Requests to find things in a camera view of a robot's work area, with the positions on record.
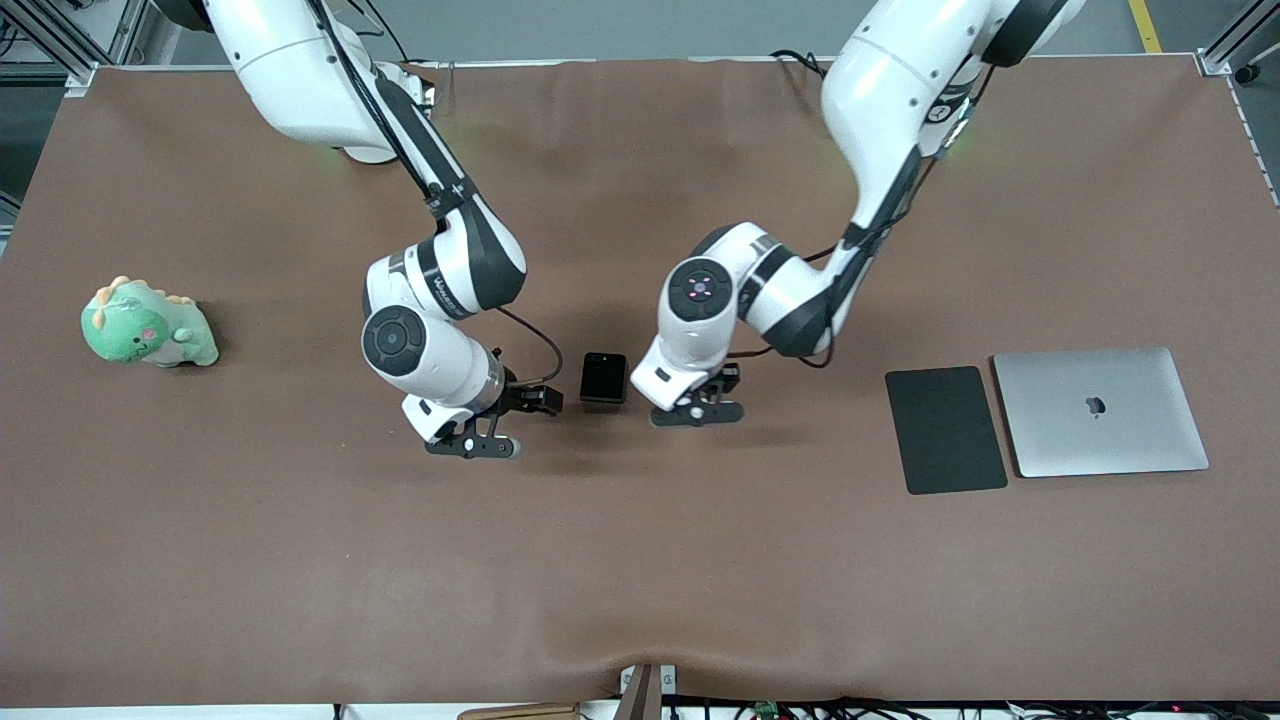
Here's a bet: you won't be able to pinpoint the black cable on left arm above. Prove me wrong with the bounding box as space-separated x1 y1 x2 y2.
725 60 986 369

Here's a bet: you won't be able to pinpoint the brown table cover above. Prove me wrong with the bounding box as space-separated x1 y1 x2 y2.
0 55 1280 709

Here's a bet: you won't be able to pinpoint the green dinosaur plush toy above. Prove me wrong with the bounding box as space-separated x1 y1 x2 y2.
80 276 220 369

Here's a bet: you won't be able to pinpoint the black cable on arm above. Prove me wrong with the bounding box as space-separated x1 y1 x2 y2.
305 0 565 389
725 60 986 369

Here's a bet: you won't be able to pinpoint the aluminium frame profile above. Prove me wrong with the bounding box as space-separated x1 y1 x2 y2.
1197 0 1280 79
0 0 151 96

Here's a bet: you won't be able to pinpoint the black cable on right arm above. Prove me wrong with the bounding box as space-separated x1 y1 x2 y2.
305 0 565 389

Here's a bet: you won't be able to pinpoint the silver closed laptop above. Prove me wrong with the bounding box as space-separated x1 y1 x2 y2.
992 347 1211 479

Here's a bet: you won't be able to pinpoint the dark grey mouse pad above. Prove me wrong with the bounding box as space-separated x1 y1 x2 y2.
885 366 1009 496

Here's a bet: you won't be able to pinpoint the black cables at left arm base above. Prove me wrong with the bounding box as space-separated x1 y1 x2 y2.
770 48 827 81

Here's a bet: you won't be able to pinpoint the black cable at right arm base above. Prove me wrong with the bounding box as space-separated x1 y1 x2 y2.
350 0 413 64

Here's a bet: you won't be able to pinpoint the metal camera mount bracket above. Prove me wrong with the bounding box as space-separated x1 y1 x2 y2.
618 663 678 720

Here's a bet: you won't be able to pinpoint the black folded flip phone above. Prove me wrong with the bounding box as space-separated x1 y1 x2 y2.
580 352 628 405

